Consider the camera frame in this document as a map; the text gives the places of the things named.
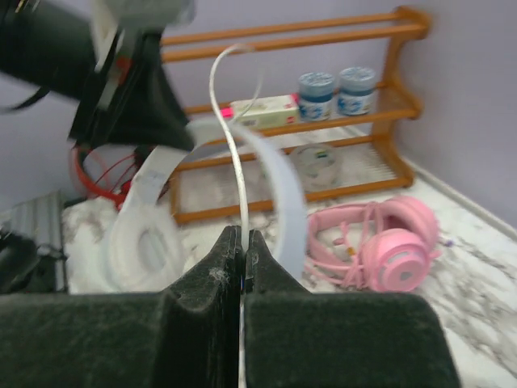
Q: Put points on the blue-lidded jar rear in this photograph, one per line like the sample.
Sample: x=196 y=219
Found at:
x=356 y=88

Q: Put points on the clear tape roll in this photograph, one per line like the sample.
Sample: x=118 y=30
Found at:
x=318 y=165

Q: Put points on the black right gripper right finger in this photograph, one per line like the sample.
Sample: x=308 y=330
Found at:
x=295 y=338

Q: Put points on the blue-lidded jar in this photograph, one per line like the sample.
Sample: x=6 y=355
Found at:
x=356 y=88
x=315 y=95

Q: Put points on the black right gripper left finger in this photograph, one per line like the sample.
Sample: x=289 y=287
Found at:
x=183 y=336

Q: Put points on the red black headphones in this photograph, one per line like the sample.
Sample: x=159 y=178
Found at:
x=114 y=181

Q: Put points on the pink cat-ear headphones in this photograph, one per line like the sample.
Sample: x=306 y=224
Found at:
x=386 y=247

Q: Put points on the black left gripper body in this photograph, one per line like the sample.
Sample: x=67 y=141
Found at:
x=49 y=45

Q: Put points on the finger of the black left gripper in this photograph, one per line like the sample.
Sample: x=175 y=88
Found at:
x=137 y=101

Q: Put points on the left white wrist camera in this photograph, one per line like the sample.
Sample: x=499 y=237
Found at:
x=133 y=32

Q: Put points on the blue-lidded jar front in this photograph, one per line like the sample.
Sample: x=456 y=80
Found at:
x=315 y=95

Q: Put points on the small cardboard box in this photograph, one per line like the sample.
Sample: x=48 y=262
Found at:
x=266 y=112

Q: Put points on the black front mounting rail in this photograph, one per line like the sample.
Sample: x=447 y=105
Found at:
x=32 y=251

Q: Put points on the white headphones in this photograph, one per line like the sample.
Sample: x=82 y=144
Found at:
x=144 y=251

